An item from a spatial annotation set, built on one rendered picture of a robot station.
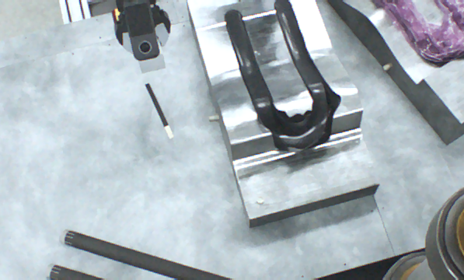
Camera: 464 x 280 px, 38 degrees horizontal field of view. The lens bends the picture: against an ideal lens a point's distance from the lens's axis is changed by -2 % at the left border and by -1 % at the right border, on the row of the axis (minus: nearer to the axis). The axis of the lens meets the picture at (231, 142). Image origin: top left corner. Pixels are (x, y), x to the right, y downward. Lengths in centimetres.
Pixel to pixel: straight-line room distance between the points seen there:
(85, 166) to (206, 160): 25
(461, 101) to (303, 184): 35
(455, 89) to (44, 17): 167
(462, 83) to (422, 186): 22
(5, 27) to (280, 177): 158
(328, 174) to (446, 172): 26
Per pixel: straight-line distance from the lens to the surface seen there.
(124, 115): 146
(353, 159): 134
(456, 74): 141
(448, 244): 60
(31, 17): 265
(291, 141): 133
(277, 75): 136
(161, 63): 136
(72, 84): 152
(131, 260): 129
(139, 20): 120
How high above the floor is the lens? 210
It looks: 67 degrees down
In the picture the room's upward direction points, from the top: 4 degrees counter-clockwise
